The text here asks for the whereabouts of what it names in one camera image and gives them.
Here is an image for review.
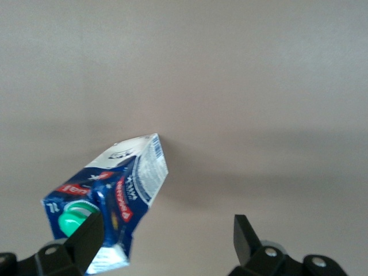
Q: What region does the blue white milk carton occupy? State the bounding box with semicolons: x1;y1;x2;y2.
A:
41;133;170;275

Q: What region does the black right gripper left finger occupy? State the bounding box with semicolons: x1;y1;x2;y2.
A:
0;212;105;276

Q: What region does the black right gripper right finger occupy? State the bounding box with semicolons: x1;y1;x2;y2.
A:
228;214;350;276

